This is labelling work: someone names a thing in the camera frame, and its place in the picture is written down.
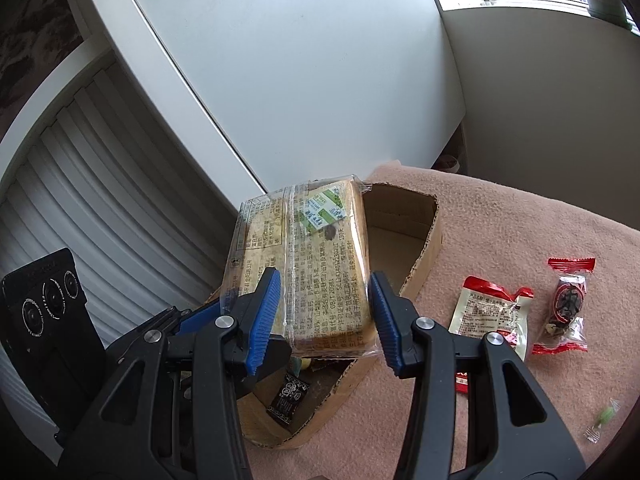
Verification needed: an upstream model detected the wafer biscuit pack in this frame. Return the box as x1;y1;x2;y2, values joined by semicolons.
220;174;378;359

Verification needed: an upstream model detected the pink table cloth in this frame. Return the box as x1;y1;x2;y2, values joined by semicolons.
244;159;640;480

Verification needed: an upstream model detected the black white candy wrapper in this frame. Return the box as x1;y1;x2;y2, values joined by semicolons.
267;370;311;427

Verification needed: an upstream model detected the small green wrapped candy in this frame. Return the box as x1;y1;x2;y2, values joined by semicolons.
584;399;620;444

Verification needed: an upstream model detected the red white snack pouch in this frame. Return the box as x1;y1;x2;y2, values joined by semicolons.
448;275;535;395

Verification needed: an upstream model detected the white slatted radiator cover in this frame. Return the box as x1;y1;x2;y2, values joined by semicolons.
0;34;241;466

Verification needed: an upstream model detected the colourful round jelly cup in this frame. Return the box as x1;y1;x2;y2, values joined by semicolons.
290;356;312;375

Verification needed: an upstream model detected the white cabinet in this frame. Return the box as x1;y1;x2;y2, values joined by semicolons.
81;0;465;205

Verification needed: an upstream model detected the brown cardboard box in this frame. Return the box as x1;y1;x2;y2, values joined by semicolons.
220;176;442;450

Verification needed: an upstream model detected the red dates candy bag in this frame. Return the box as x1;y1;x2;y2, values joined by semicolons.
532;257;597;356

